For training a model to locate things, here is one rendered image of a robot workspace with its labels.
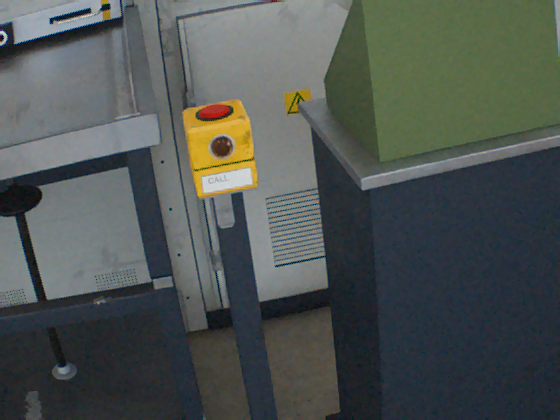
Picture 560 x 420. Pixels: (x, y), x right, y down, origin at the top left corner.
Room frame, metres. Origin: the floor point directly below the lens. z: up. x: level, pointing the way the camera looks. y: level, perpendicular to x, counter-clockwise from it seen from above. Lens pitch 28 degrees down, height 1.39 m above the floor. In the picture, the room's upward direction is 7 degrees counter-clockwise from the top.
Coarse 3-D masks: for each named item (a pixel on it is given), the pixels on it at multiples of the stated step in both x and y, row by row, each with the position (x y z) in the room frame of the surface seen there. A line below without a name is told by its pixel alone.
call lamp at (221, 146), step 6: (216, 138) 1.19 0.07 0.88; (222, 138) 1.18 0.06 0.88; (228, 138) 1.19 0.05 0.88; (210, 144) 1.19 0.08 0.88; (216, 144) 1.18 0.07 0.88; (222, 144) 1.18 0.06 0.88; (228, 144) 1.18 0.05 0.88; (234, 144) 1.19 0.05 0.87; (210, 150) 1.19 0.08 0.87; (216, 150) 1.18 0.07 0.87; (222, 150) 1.18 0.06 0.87; (228, 150) 1.18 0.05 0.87; (216, 156) 1.18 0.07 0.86; (222, 156) 1.18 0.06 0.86; (228, 156) 1.19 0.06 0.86
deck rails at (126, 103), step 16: (112, 32) 1.88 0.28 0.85; (128, 32) 1.86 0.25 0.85; (112, 48) 1.77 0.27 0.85; (128, 48) 1.71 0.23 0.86; (112, 64) 1.67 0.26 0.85; (128, 64) 1.45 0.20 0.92; (112, 80) 1.58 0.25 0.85; (128, 80) 1.56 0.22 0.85; (128, 96) 1.48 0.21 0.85; (128, 112) 1.41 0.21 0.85
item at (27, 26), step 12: (84, 0) 1.93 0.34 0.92; (36, 12) 1.92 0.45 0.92; (48, 12) 1.92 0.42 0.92; (60, 12) 1.92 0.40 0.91; (72, 12) 1.93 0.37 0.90; (84, 12) 1.93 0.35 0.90; (120, 12) 1.94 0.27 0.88; (24, 24) 1.91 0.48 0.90; (36, 24) 1.92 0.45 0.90; (48, 24) 1.92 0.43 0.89; (72, 24) 1.93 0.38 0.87; (84, 24) 1.93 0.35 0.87; (24, 36) 1.91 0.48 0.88; (36, 36) 1.92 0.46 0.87
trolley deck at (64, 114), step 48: (0, 48) 1.97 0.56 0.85; (48, 48) 1.88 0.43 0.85; (96, 48) 1.80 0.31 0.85; (144, 48) 1.73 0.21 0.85; (0, 96) 1.63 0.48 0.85; (48, 96) 1.57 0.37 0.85; (96, 96) 1.52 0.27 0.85; (144, 96) 1.48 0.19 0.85; (0, 144) 1.39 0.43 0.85; (48, 144) 1.38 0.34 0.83; (96, 144) 1.39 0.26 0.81; (144, 144) 1.40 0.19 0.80
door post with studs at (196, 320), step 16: (128, 0) 2.08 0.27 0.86; (144, 0) 2.08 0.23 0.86; (144, 16) 2.08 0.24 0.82; (144, 32) 2.08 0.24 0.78; (160, 64) 2.09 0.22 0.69; (160, 80) 2.09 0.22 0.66; (160, 96) 2.09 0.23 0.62; (160, 112) 2.08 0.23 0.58; (160, 128) 2.08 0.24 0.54; (160, 160) 2.08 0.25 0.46; (176, 160) 2.09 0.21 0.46; (176, 176) 2.09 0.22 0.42; (176, 192) 2.09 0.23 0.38; (176, 208) 2.08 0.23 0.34; (176, 224) 2.08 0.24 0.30; (176, 240) 2.08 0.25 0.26; (192, 256) 2.09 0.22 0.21; (192, 272) 2.09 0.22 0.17; (192, 288) 2.08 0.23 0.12; (192, 304) 2.08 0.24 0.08; (192, 320) 2.08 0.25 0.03
